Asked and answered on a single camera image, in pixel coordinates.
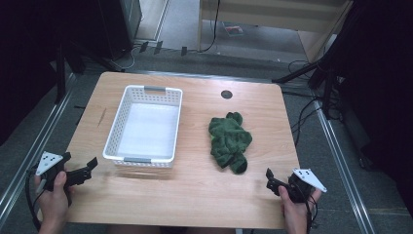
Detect black floor cables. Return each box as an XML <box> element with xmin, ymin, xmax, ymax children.
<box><xmin>285</xmin><ymin>59</ymin><xmax>325</xmax><ymax>148</ymax></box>

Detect dark curtain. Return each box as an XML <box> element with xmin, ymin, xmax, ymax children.
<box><xmin>0</xmin><ymin>0</ymin><xmax>101</xmax><ymax>145</ymax></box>
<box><xmin>334</xmin><ymin>0</ymin><xmax>413</xmax><ymax>219</ymax></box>

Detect green fluffy cloth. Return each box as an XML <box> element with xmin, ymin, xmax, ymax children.
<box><xmin>207</xmin><ymin>111</ymin><xmax>253</xmax><ymax>176</ymax></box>

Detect metal floor rail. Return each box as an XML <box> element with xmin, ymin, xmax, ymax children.
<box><xmin>315</xmin><ymin>106</ymin><xmax>377</xmax><ymax>234</ymax></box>
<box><xmin>129</xmin><ymin>68</ymin><xmax>275</xmax><ymax>84</ymax></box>
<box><xmin>0</xmin><ymin>73</ymin><xmax>78</xmax><ymax>226</ymax></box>

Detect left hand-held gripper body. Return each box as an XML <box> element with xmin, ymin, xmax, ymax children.
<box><xmin>34</xmin><ymin>150</ymin><xmax>76</xmax><ymax>193</ymax></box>

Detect white floor cable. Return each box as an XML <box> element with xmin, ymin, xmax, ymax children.
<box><xmin>118</xmin><ymin>46</ymin><xmax>136</xmax><ymax>72</ymax></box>

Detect light wooden shelf unit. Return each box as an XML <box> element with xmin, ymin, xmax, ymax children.
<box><xmin>197</xmin><ymin>0</ymin><xmax>355</xmax><ymax>63</ymax></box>

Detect person's right hand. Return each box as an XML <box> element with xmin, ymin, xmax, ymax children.
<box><xmin>278</xmin><ymin>185</ymin><xmax>322</xmax><ymax>234</ymax></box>

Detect black cabinet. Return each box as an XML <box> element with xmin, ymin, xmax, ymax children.
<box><xmin>96</xmin><ymin>0</ymin><xmax>143</xmax><ymax>60</ymax></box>

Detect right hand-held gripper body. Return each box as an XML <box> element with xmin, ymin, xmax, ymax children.
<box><xmin>286</xmin><ymin>167</ymin><xmax>328</xmax><ymax>205</ymax></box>

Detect black metal stand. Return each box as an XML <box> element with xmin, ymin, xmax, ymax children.
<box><xmin>272</xmin><ymin>59</ymin><xmax>343</xmax><ymax>121</ymax></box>
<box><xmin>54</xmin><ymin>38</ymin><xmax>125</xmax><ymax>105</ymax></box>

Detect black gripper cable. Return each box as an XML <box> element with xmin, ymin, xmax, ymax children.
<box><xmin>24</xmin><ymin>167</ymin><xmax>45</xmax><ymax>232</ymax></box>
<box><xmin>303</xmin><ymin>191</ymin><xmax>319</xmax><ymax>233</ymax></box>

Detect red and white packet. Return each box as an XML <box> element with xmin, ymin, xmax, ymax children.
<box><xmin>223</xmin><ymin>24</ymin><xmax>245</xmax><ymax>37</ymax></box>

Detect person's left hand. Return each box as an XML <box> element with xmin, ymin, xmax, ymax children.
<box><xmin>33</xmin><ymin>171</ymin><xmax>74</xmax><ymax>229</ymax></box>

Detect white perforated plastic basket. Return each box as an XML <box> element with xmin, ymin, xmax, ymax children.
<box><xmin>102</xmin><ymin>84</ymin><xmax>184</xmax><ymax>170</ymax></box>

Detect black hanging cable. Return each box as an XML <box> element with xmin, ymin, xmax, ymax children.
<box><xmin>198</xmin><ymin>0</ymin><xmax>222</xmax><ymax>54</ymax></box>

